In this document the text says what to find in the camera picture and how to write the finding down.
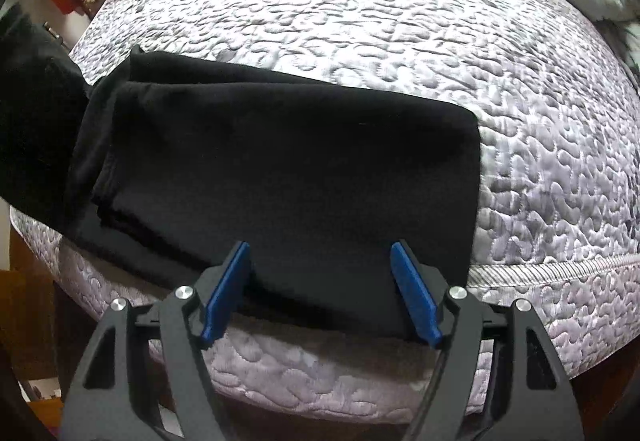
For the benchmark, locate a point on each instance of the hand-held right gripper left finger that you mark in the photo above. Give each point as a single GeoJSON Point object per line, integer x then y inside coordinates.
{"type": "Point", "coordinates": [225, 296]}

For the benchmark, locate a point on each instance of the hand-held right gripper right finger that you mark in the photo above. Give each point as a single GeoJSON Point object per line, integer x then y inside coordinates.
{"type": "Point", "coordinates": [415, 296]}

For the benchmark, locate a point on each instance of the black pants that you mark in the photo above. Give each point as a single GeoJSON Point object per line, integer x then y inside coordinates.
{"type": "Point", "coordinates": [300, 171]}

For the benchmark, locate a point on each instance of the dark cloth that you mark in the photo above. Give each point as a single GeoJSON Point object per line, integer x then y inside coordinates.
{"type": "Point", "coordinates": [35, 121]}

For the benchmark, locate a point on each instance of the grey quilted mattress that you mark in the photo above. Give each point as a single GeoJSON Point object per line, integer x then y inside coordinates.
{"type": "Point", "coordinates": [425, 21]}

